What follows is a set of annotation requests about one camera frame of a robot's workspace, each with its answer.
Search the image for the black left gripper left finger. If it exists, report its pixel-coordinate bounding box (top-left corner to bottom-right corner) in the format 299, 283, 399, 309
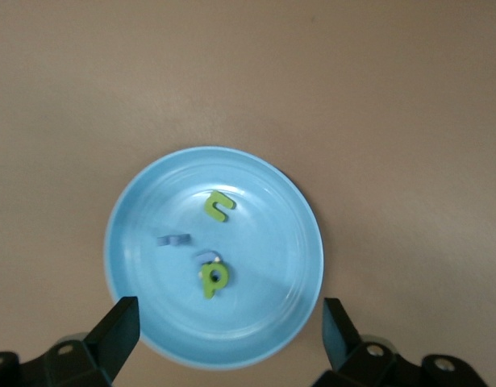
49, 297, 140, 387

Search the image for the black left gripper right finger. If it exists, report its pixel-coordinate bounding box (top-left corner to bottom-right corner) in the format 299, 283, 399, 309
311, 297, 418, 387

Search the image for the green foam letter p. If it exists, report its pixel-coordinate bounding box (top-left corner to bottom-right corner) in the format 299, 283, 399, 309
199, 260, 231, 302

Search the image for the blue foam letter x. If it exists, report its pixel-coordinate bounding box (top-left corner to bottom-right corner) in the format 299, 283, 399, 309
156, 232, 192, 248

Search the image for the blue foam letter m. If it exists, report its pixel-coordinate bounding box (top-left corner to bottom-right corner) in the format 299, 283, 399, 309
194, 250, 221, 266

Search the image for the green foam letter u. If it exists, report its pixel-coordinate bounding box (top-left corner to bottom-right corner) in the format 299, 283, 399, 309
202, 190, 237, 223

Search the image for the blue plate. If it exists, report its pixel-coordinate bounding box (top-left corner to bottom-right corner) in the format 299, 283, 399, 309
103, 147, 326, 370

